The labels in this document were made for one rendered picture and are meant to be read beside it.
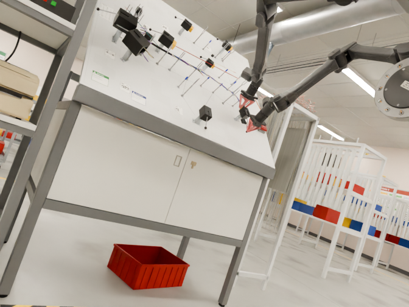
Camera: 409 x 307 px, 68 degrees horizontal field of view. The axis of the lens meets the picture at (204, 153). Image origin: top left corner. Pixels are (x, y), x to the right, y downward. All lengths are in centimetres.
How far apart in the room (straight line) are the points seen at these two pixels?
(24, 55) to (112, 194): 1141
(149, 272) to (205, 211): 46
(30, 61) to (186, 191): 1137
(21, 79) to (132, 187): 61
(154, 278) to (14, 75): 121
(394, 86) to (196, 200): 101
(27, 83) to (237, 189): 114
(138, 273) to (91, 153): 73
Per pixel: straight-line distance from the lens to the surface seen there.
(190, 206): 160
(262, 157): 183
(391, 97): 110
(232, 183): 172
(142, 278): 179
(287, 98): 168
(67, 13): 135
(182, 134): 146
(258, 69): 168
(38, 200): 136
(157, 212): 152
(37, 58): 1266
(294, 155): 267
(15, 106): 130
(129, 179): 142
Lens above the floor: 69
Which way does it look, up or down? 4 degrees up
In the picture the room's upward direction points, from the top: 19 degrees clockwise
